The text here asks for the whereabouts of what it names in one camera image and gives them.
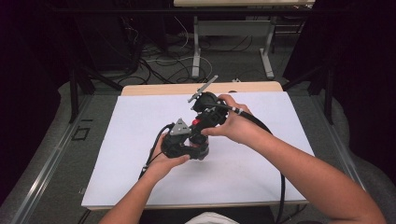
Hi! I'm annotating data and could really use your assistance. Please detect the desk with white legs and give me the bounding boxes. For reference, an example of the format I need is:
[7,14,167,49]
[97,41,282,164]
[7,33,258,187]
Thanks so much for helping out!
[173,0,317,80]

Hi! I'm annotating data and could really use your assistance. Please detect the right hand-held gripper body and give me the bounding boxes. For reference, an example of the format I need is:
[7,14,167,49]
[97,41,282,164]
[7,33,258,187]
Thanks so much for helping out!
[187,75,230,129]

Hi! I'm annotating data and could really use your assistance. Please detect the white floor cable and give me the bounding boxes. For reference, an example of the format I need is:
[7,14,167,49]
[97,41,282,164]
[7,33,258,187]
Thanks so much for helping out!
[145,15,214,82]

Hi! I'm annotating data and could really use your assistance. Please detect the person's white garment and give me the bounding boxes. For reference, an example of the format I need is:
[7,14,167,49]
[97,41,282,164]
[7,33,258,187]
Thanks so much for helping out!
[184,211,240,224]

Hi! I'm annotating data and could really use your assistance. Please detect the wooden table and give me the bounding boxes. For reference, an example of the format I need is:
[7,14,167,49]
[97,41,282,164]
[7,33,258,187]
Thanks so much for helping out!
[80,80,316,211]

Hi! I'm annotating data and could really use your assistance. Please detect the black equipment cabinet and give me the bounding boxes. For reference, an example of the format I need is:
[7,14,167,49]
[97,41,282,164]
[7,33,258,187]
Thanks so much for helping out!
[73,12,143,73]

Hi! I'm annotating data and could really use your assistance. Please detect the white board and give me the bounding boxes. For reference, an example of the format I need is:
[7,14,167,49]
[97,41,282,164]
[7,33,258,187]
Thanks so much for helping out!
[80,91,316,208]

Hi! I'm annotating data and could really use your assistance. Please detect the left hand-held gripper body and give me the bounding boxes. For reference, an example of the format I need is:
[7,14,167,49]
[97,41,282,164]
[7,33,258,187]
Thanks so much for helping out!
[161,118,204,161]

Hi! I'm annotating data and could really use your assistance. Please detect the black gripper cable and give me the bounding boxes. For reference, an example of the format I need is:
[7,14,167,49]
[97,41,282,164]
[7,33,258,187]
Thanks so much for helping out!
[137,122,176,182]
[204,102,287,224]

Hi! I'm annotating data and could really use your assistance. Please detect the person's left hand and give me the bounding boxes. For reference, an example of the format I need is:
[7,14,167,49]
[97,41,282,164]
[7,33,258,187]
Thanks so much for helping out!
[144,133,191,182]

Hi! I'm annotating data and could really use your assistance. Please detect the tangle of black floor cables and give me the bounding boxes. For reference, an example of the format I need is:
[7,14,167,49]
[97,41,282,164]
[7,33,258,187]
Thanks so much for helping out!
[120,17,254,86]

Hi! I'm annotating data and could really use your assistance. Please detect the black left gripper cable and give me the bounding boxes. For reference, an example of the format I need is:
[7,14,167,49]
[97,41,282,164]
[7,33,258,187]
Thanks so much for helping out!
[137,122,176,182]

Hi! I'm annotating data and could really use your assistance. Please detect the black metal stand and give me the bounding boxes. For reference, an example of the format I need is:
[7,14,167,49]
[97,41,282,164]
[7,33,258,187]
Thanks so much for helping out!
[68,60,124,124]
[281,60,336,126]

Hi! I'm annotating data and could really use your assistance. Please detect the cola bottle with red cap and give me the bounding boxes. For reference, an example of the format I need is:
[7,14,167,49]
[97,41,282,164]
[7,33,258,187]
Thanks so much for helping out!
[186,118,210,161]

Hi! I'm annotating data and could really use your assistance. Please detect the person's right hand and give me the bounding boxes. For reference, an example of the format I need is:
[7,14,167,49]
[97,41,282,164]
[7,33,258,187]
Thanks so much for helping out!
[200,93,254,146]

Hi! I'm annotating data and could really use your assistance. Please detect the metal floor rail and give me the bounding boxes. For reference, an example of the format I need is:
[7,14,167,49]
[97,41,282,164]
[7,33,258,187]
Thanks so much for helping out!
[10,94,94,224]
[311,95,367,191]

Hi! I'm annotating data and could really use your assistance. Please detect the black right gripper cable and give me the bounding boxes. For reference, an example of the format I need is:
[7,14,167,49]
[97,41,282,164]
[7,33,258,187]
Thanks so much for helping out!
[204,102,287,224]

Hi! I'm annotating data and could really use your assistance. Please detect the black horizontal bar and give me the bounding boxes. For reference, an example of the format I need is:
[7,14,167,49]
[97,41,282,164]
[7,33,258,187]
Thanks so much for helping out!
[50,7,347,15]

